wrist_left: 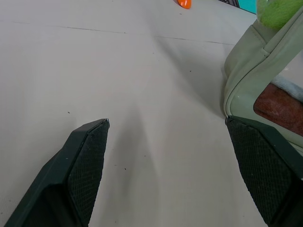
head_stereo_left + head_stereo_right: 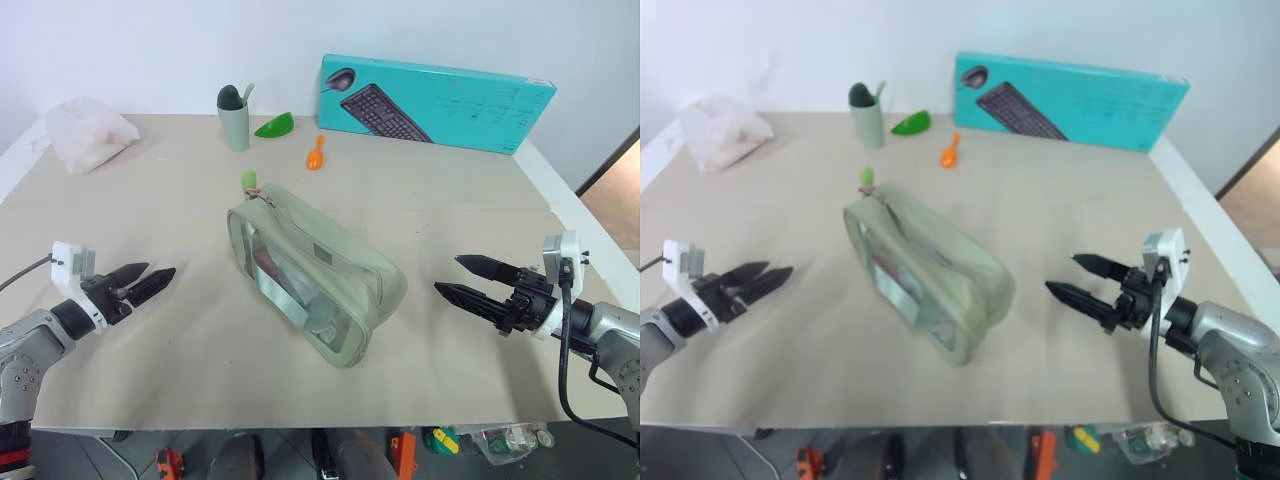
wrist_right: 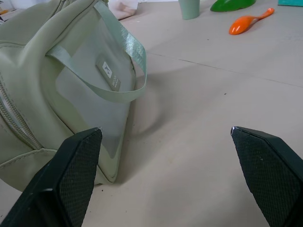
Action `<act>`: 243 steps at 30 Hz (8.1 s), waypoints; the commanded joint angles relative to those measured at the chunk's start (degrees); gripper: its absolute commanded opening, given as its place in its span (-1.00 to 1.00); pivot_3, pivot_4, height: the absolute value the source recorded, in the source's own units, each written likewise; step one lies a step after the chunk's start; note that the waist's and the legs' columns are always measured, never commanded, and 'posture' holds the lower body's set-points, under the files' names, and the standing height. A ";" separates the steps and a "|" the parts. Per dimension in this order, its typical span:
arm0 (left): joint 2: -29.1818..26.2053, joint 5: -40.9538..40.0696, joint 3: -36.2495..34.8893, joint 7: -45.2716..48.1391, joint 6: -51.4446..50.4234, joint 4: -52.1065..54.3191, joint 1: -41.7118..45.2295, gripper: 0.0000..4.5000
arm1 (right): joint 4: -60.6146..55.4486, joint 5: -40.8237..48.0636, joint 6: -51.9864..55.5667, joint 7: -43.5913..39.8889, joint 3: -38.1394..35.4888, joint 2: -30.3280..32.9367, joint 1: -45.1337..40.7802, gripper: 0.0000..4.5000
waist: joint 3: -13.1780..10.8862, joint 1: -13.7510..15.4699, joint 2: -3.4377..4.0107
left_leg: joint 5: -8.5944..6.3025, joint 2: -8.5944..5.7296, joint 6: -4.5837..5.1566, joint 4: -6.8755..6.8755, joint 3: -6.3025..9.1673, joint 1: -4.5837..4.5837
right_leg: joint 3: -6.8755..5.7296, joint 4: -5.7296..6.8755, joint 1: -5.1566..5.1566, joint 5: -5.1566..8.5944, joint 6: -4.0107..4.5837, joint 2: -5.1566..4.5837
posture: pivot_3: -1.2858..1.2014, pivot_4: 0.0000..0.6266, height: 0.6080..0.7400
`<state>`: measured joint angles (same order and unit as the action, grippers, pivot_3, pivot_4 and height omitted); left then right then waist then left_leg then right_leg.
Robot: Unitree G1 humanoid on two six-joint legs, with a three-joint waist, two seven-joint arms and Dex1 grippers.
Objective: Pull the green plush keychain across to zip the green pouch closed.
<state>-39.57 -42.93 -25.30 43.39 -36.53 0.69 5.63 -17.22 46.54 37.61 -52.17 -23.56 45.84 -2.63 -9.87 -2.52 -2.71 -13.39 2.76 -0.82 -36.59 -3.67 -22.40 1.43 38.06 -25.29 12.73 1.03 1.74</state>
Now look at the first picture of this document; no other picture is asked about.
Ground green plush toy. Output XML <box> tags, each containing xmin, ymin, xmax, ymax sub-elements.
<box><xmin>256</xmin><ymin>0</ymin><xmax>302</xmax><ymax>30</ymax></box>

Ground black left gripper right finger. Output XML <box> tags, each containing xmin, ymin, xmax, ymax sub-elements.
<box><xmin>225</xmin><ymin>115</ymin><xmax>303</xmax><ymax>227</ymax></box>

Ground brown plush item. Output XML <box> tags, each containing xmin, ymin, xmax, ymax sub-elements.
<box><xmin>253</xmin><ymin>83</ymin><xmax>303</xmax><ymax>137</ymax></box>

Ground pale green fabric bag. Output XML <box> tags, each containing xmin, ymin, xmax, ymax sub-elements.
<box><xmin>223</xmin><ymin>10</ymin><xmax>303</xmax><ymax>157</ymax></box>

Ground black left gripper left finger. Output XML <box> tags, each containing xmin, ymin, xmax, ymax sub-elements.
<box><xmin>4</xmin><ymin>118</ymin><xmax>110</xmax><ymax>227</ymax></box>

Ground teal box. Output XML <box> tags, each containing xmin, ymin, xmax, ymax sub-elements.
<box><xmin>218</xmin><ymin>0</ymin><xmax>258</xmax><ymax>15</ymax></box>

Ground light blue plush item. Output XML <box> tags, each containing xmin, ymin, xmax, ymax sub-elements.
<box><xmin>270</xmin><ymin>74</ymin><xmax>303</xmax><ymax>103</ymax></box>

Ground orange plastic object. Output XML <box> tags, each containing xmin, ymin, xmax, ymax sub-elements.
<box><xmin>173</xmin><ymin>0</ymin><xmax>192</xmax><ymax>9</ymax></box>

